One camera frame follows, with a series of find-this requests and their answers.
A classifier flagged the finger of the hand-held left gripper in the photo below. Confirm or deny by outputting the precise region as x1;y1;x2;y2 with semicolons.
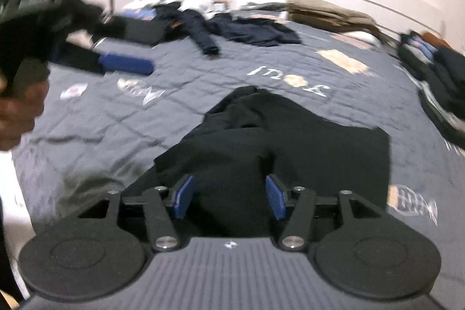
54;41;155;76
78;4;168;45

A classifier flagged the person's left hand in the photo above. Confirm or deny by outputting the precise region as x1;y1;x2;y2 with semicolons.
0;81;50;151

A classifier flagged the white patterned bed sheet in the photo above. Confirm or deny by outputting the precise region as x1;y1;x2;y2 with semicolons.
0;146;37;296

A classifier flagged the orange folded garment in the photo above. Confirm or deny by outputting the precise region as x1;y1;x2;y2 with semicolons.
421;32;442;47

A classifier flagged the navy dotted garment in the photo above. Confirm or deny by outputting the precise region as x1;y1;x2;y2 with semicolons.
154;2;221;57

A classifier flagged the stack of folded khaki clothes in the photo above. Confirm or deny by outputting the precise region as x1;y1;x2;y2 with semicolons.
286;0;380;35

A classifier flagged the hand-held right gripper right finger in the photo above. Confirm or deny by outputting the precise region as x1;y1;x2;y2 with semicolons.
266;174;385;252

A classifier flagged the grey printed quilt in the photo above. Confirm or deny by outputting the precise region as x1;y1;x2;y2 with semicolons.
11;5;465;296

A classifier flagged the stack of folded dark clothes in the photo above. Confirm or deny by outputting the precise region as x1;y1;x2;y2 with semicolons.
418;70;465;140

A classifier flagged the plain black garment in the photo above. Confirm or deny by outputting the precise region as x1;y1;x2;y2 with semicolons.
124;85;391;238

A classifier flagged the plain navy garment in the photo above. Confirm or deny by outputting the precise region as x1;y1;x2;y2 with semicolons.
209;13;303;48

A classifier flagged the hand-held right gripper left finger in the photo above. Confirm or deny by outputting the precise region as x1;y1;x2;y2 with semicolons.
71;175;194;252

